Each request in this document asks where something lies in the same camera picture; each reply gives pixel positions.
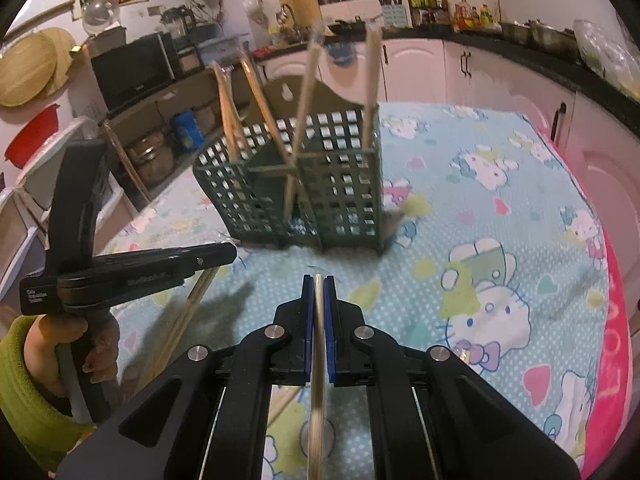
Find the blue snack bag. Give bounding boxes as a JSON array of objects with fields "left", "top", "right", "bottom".
[{"left": 172, "top": 112, "right": 207, "bottom": 152}]

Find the wooden cutting board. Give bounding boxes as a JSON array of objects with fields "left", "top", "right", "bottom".
[{"left": 277, "top": 0, "right": 321, "bottom": 24}]

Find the blue plastic basin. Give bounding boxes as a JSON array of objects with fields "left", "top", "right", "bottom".
[{"left": 327, "top": 42, "right": 357, "bottom": 67}]

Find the steel basin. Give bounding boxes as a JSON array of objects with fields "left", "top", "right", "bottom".
[{"left": 502, "top": 21, "right": 582, "bottom": 60}]

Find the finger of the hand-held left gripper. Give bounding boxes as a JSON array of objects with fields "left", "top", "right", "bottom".
[
  {"left": 92, "top": 242, "right": 238, "bottom": 273},
  {"left": 56, "top": 266, "right": 203, "bottom": 311}
]

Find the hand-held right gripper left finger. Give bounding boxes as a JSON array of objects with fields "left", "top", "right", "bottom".
[{"left": 55, "top": 274, "right": 315, "bottom": 480}]

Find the person's left hand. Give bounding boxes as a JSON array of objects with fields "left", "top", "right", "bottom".
[{"left": 25, "top": 309, "right": 122, "bottom": 397}]

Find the round bamboo board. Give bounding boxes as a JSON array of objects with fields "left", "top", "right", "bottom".
[
  {"left": 40, "top": 27, "right": 77, "bottom": 97},
  {"left": 0, "top": 32, "right": 58, "bottom": 107}
]

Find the clear plastic bag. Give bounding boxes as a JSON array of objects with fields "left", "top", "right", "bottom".
[{"left": 574, "top": 19, "right": 640, "bottom": 107}]

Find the wooden chopsticks pair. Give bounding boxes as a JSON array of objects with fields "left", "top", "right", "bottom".
[
  {"left": 361, "top": 22, "right": 383, "bottom": 156},
  {"left": 282, "top": 27, "right": 326, "bottom": 226},
  {"left": 239, "top": 55, "right": 301, "bottom": 188},
  {"left": 210, "top": 60, "right": 251, "bottom": 163},
  {"left": 269, "top": 386, "right": 298, "bottom": 423},
  {"left": 149, "top": 267, "right": 223, "bottom": 378},
  {"left": 305, "top": 271, "right": 329, "bottom": 480}
]

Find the green plastic utensil holder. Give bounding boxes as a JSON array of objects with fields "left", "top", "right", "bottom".
[{"left": 192, "top": 80, "right": 396, "bottom": 257}]

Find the wooden shelf table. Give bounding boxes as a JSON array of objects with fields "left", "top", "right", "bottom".
[{"left": 90, "top": 62, "right": 263, "bottom": 202}]

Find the red plastic basin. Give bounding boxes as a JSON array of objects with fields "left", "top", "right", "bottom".
[{"left": 4, "top": 104, "right": 62, "bottom": 169}]

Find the steel cooking pot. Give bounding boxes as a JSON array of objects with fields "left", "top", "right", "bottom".
[{"left": 125, "top": 132, "right": 177, "bottom": 187}]

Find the black electric kettle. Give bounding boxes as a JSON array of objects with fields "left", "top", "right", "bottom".
[{"left": 161, "top": 6, "right": 197, "bottom": 37}]

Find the clear plastic storage box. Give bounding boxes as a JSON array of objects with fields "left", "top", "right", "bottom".
[{"left": 195, "top": 35, "right": 252, "bottom": 69}]

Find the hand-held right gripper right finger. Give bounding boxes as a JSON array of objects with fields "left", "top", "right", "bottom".
[{"left": 323, "top": 275, "right": 584, "bottom": 480}]

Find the person's left forearm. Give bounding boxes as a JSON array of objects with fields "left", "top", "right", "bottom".
[{"left": 0, "top": 315, "right": 97, "bottom": 472}]

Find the white kitchen cabinet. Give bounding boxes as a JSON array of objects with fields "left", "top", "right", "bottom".
[{"left": 252, "top": 25, "right": 640, "bottom": 321}]

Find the black microwave oven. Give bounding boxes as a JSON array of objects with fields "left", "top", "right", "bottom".
[{"left": 90, "top": 32, "right": 179, "bottom": 112}]

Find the pink fleece blanket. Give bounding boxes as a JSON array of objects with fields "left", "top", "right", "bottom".
[{"left": 520, "top": 115, "right": 634, "bottom": 480}]

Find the clear glass dome lid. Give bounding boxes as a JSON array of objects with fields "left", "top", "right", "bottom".
[{"left": 82, "top": 0, "right": 124, "bottom": 37}]

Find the white rack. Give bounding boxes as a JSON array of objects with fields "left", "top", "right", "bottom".
[{"left": 0, "top": 115, "right": 107, "bottom": 302}]

